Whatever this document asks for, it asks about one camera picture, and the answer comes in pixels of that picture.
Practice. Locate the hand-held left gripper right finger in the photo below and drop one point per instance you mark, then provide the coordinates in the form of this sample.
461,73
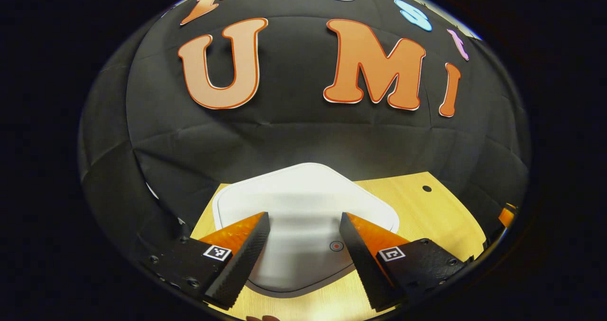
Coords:
363,264

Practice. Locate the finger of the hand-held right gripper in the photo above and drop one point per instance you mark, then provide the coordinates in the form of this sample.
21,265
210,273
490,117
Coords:
506,216

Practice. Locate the black backdrop cloth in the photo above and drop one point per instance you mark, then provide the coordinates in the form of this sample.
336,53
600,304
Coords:
308,136

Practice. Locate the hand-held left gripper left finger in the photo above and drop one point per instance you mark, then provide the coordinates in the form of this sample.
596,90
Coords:
244,264

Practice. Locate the white desktop garbage bin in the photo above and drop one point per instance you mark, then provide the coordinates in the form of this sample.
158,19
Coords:
303,202

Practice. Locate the wooden desktop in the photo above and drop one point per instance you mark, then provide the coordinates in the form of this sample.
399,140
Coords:
436,216

